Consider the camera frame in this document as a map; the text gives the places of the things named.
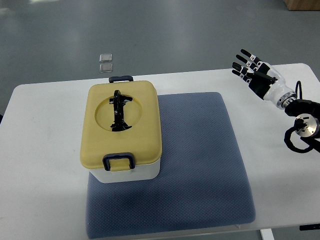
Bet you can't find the black table bracket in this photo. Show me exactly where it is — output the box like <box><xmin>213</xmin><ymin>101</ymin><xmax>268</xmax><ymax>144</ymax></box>
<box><xmin>299</xmin><ymin>223</ymin><xmax>320</xmax><ymax>231</ymax></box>

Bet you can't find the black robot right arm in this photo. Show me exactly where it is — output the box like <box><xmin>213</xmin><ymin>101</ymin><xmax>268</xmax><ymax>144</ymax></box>
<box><xmin>284</xmin><ymin>99</ymin><xmax>320</xmax><ymax>154</ymax></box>

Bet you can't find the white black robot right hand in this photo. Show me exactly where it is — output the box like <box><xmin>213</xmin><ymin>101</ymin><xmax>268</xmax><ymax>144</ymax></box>
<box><xmin>232</xmin><ymin>49</ymin><xmax>298</xmax><ymax>110</ymax></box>

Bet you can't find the yellow storage box lid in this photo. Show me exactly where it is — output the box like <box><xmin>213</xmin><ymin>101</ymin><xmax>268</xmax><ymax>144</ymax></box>
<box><xmin>80</xmin><ymin>80</ymin><xmax>162</xmax><ymax>170</ymax></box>

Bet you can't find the front dark blue latch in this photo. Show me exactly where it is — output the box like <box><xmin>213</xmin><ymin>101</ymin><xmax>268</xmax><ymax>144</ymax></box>
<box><xmin>102</xmin><ymin>152</ymin><xmax>136</xmax><ymax>172</ymax></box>

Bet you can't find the white table leg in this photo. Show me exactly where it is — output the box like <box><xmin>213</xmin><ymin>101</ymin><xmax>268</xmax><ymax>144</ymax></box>
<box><xmin>260</xmin><ymin>228</ymin><xmax>275</xmax><ymax>240</ymax></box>

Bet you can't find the white storage box base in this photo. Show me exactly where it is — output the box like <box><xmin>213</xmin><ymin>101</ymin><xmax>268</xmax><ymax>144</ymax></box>
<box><xmin>89</xmin><ymin>158</ymin><xmax>161</xmax><ymax>184</ymax></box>

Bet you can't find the rear dark blue latch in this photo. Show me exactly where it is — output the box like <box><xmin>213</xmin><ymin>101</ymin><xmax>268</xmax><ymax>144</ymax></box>
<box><xmin>108</xmin><ymin>75</ymin><xmax>134</xmax><ymax>83</ymax></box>

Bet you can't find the dark blue latch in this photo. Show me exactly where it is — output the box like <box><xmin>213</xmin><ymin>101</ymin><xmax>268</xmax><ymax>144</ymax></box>
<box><xmin>102</xmin><ymin>152</ymin><xmax>136</xmax><ymax>172</ymax></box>
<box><xmin>108</xmin><ymin>75</ymin><xmax>134</xmax><ymax>83</ymax></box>

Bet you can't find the blue grey cushion mat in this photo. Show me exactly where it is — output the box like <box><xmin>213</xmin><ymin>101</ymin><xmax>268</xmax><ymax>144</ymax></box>
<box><xmin>86</xmin><ymin>92</ymin><xmax>256</xmax><ymax>239</ymax></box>

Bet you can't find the wooden box corner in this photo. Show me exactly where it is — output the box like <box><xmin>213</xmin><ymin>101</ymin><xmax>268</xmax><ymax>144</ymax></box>
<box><xmin>284</xmin><ymin>0</ymin><xmax>320</xmax><ymax>11</ymax></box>

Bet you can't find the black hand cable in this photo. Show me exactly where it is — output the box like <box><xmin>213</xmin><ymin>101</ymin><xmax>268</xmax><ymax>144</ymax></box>
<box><xmin>294</xmin><ymin>80</ymin><xmax>305</xmax><ymax>100</ymax></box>

